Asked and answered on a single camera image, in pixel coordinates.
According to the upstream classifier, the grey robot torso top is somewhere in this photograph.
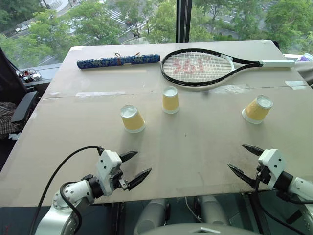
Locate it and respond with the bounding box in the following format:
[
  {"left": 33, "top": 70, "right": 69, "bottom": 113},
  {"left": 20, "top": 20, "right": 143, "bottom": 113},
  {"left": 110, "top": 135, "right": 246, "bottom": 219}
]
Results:
[{"left": 146, "top": 223, "right": 237, "bottom": 235}]

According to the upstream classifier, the grey rounded robot leg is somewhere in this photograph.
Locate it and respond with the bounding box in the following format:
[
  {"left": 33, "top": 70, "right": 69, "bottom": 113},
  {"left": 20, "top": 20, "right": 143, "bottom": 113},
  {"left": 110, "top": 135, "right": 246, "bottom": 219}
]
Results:
[
  {"left": 134, "top": 198, "right": 170, "bottom": 235},
  {"left": 199, "top": 195, "right": 228, "bottom": 226}
]

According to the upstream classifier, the black office chair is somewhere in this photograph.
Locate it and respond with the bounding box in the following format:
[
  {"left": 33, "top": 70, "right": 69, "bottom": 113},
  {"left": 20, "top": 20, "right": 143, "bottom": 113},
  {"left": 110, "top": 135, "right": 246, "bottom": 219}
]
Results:
[{"left": 0, "top": 47, "right": 38, "bottom": 124}]

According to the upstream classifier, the dark window frame post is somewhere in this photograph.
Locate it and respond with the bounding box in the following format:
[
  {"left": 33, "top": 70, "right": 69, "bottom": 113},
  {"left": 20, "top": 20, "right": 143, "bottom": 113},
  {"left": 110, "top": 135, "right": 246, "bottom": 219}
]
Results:
[{"left": 176, "top": 0, "right": 193, "bottom": 44}]

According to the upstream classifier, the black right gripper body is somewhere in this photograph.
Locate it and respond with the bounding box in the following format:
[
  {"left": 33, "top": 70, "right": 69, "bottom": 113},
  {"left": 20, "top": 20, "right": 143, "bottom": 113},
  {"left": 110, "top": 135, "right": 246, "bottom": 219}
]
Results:
[{"left": 254, "top": 165, "right": 270, "bottom": 189}]

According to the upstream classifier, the yellow paper cup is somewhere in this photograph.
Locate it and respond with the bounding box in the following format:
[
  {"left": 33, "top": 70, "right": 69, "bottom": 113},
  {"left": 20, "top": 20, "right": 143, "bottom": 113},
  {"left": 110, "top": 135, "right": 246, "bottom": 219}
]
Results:
[
  {"left": 162, "top": 86, "right": 180, "bottom": 115},
  {"left": 120, "top": 105, "right": 146, "bottom": 134},
  {"left": 241, "top": 94, "right": 274, "bottom": 125}
]

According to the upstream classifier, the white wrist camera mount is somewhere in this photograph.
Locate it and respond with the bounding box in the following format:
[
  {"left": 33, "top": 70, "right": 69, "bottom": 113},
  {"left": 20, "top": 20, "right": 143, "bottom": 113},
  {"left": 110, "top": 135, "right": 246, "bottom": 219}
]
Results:
[
  {"left": 257, "top": 148, "right": 287, "bottom": 191},
  {"left": 95, "top": 150, "right": 122, "bottom": 196}
]

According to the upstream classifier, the plaid cloth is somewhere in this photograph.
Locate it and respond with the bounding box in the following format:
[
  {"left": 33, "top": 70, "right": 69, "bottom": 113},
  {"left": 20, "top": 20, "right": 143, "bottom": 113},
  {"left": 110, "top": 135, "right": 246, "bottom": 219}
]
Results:
[{"left": 0, "top": 101, "right": 24, "bottom": 141}]

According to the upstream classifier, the blue patterned rolled scroll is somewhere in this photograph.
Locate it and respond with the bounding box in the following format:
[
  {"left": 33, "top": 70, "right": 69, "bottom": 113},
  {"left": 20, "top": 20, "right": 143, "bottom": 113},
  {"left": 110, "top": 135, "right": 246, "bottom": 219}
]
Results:
[{"left": 76, "top": 51, "right": 161, "bottom": 71}]

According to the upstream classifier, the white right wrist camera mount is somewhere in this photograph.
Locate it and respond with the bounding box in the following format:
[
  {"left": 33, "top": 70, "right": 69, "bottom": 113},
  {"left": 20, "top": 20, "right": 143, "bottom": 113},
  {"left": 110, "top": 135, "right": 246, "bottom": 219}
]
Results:
[{"left": 257, "top": 148, "right": 287, "bottom": 191}]

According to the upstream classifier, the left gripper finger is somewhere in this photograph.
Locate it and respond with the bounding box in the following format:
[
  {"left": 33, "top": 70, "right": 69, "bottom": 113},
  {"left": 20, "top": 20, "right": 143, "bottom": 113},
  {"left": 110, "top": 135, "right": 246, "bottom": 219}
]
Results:
[
  {"left": 118, "top": 150, "right": 139, "bottom": 163},
  {"left": 127, "top": 167, "right": 153, "bottom": 192}
]

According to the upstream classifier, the small clutter on sill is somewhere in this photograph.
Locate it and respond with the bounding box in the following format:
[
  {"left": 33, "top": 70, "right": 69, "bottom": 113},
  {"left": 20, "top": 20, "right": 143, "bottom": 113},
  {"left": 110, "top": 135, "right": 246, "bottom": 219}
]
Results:
[{"left": 15, "top": 69, "right": 43, "bottom": 83}]

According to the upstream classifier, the black white tennis racket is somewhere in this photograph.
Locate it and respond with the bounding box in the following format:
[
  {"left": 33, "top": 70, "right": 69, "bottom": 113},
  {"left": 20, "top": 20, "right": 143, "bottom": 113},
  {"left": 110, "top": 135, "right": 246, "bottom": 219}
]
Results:
[{"left": 160, "top": 49, "right": 296, "bottom": 87}]

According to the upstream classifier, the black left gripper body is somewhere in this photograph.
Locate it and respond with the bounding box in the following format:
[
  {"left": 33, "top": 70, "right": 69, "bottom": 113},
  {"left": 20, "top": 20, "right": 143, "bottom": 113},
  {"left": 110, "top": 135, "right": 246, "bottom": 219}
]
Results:
[{"left": 111, "top": 164, "right": 129, "bottom": 194}]

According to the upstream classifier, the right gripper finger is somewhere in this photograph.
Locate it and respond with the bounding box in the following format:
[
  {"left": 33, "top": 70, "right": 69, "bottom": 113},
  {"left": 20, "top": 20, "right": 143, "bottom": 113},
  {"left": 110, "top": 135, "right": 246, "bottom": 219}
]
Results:
[
  {"left": 226, "top": 163, "right": 257, "bottom": 189},
  {"left": 241, "top": 144, "right": 265, "bottom": 157}
]

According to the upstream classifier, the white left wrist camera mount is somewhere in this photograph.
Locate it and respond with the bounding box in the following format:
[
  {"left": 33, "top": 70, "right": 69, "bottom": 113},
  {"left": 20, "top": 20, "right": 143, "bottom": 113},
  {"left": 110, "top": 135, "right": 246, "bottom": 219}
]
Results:
[{"left": 95, "top": 150, "right": 122, "bottom": 196}]

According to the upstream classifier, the clear tape strip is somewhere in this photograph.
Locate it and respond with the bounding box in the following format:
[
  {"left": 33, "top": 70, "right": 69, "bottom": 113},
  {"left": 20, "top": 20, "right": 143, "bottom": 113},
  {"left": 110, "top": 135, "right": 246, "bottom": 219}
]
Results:
[
  {"left": 284, "top": 80, "right": 308, "bottom": 91},
  {"left": 214, "top": 84, "right": 253, "bottom": 94}
]

